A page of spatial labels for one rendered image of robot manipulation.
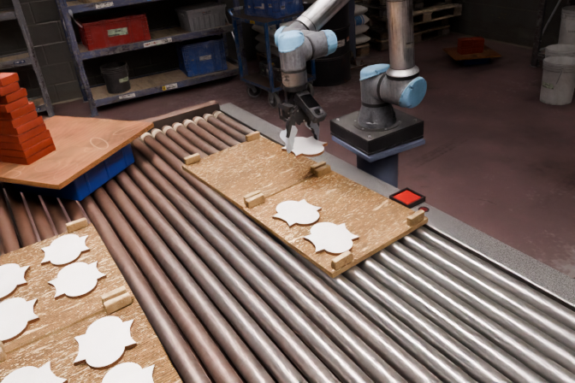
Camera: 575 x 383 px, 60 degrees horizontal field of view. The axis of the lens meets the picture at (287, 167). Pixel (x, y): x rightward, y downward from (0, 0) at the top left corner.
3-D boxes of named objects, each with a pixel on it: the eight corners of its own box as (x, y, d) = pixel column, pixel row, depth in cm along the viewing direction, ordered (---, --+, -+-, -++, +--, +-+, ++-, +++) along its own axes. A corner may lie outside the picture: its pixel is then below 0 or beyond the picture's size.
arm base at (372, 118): (383, 111, 207) (382, 89, 202) (403, 123, 194) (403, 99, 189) (351, 120, 203) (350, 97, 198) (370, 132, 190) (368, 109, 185)
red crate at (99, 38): (142, 33, 564) (137, 8, 551) (151, 40, 528) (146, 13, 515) (82, 44, 539) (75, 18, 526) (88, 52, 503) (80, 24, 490)
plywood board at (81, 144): (56, 119, 209) (54, 115, 209) (154, 126, 192) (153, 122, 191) (-53, 173, 169) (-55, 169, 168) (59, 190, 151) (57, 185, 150)
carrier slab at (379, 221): (330, 173, 167) (330, 169, 166) (428, 222, 136) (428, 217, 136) (243, 212, 149) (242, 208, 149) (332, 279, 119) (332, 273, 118)
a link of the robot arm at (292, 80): (311, 69, 146) (289, 76, 142) (312, 84, 148) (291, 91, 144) (296, 65, 151) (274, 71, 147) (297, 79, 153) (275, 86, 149)
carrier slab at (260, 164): (260, 139, 197) (260, 135, 197) (329, 172, 168) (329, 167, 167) (182, 169, 179) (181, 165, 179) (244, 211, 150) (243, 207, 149)
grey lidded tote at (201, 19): (215, 21, 594) (213, 0, 583) (230, 25, 566) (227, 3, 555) (177, 29, 571) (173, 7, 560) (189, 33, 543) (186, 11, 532)
